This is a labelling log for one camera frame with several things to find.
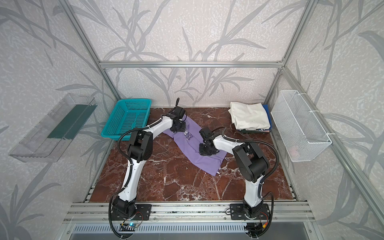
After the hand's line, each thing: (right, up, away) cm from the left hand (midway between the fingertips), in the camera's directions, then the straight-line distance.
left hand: (183, 124), depth 107 cm
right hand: (+14, -16, -11) cm, 24 cm away
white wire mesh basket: (+55, -3, -44) cm, 71 cm away
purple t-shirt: (+6, -10, -5) cm, 13 cm away
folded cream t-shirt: (+46, +5, -5) cm, 47 cm away
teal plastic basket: (-47, +7, +10) cm, 48 cm away
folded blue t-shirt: (+62, +12, +4) cm, 63 cm away
